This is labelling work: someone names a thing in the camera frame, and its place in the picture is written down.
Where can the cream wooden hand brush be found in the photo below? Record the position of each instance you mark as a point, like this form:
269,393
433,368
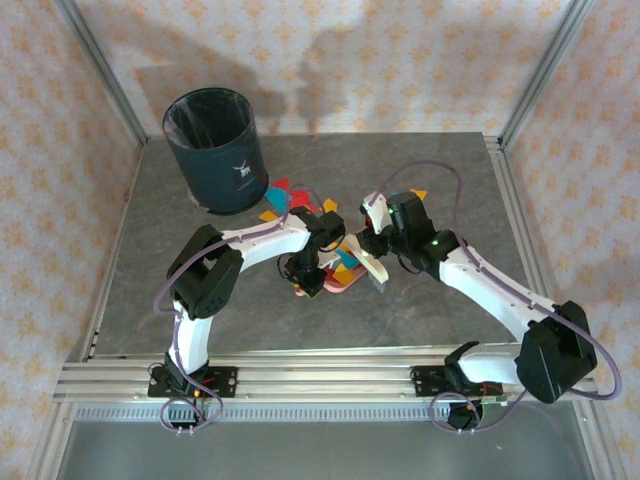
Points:
377,272

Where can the orange paper scrap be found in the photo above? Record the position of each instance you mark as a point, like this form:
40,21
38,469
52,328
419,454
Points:
268,216
344,275
420,194
329,205

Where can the pink plastic dustpan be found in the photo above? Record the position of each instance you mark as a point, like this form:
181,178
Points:
336,290

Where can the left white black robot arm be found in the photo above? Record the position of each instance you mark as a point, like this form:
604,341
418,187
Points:
270,242

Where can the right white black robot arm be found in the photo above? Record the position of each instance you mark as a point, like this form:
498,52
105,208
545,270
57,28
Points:
495,290

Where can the dark navy waste bin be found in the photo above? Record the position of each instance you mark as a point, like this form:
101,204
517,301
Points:
215,170

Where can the grey metal shelf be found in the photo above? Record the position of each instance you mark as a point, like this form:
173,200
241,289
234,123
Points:
325,452

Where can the clear plastic bin liner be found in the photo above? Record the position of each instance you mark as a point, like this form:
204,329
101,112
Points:
200,125

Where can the small green circuit board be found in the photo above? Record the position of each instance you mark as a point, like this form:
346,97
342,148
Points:
495,400

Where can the wide aluminium mounting rail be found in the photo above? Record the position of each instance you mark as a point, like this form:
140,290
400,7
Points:
325,380

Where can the aluminium table side rail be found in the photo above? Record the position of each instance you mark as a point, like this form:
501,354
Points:
521,225
110,260

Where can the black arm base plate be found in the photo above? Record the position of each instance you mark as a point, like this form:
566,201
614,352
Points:
425,382
225,382

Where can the aluminium frame post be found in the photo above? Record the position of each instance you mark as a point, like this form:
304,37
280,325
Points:
103,70
546,70

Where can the aluminium lower frame rail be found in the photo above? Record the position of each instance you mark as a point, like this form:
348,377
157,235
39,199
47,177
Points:
52,440
597,445

